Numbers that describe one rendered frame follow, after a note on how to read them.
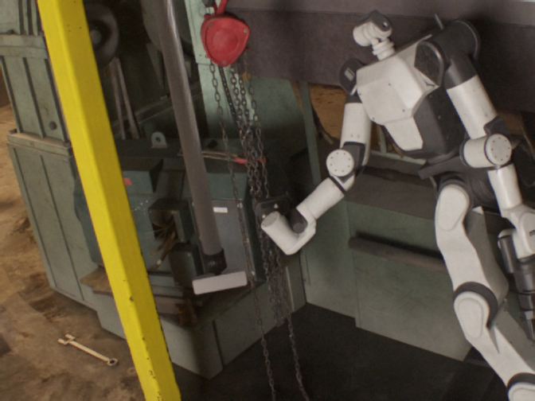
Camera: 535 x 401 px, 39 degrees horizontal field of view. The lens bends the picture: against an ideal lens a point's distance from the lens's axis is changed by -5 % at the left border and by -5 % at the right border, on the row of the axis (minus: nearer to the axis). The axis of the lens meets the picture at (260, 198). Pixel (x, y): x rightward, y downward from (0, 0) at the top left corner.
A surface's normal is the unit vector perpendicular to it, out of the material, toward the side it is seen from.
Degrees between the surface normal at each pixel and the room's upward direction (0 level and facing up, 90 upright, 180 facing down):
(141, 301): 90
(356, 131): 53
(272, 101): 72
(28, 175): 90
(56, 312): 0
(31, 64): 90
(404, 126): 101
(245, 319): 90
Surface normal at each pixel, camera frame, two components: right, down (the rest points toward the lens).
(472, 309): -0.55, 0.44
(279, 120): 0.66, -0.10
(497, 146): 0.35, -0.04
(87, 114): 0.74, 0.18
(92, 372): -0.15, -0.89
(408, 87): -0.36, 0.26
